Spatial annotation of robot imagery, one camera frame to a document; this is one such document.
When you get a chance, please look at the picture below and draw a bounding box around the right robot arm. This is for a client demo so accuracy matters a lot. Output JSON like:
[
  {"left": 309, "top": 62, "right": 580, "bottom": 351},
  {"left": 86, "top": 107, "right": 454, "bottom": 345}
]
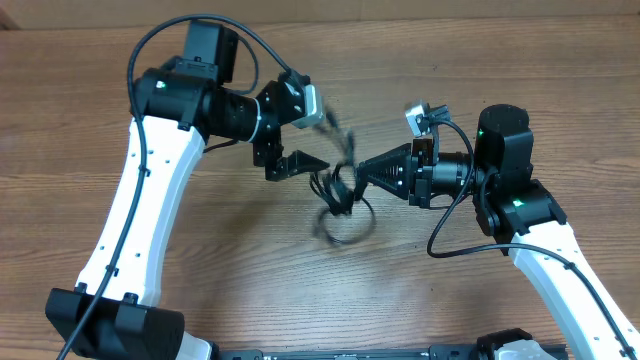
[{"left": 355, "top": 104, "right": 639, "bottom": 359}]

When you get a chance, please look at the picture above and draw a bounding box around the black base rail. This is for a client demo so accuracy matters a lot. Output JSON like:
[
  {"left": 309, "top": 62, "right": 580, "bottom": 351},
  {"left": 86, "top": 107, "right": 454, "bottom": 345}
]
[{"left": 212, "top": 328, "right": 569, "bottom": 360}]

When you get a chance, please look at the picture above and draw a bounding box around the black USB cable bundle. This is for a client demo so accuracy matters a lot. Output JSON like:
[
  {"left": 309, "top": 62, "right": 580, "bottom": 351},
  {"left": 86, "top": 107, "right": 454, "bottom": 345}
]
[{"left": 307, "top": 103, "right": 378, "bottom": 247}]

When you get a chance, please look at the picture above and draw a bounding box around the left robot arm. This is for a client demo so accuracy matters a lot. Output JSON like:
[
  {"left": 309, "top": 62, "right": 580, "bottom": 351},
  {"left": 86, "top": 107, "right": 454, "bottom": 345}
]
[{"left": 45, "top": 14, "right": 327, "bottom": 359}]

